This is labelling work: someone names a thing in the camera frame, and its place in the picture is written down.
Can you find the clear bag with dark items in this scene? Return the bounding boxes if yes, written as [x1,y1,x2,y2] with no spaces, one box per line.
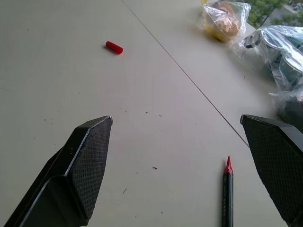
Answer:
[231,25,303,133]

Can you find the red marker cap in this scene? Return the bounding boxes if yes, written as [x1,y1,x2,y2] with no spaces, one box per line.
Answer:
[105,41,124,55]

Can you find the clear bag with yellow toy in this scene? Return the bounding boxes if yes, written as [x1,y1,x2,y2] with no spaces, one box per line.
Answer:
[200,0,251,43]

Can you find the black pen with red tip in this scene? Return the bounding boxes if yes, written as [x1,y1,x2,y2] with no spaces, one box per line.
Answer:
[222,156,234,227]

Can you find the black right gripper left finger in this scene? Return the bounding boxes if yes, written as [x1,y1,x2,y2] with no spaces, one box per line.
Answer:
[3,115,114,227]

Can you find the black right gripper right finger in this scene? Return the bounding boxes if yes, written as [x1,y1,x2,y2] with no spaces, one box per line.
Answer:
[240,114,303,227]

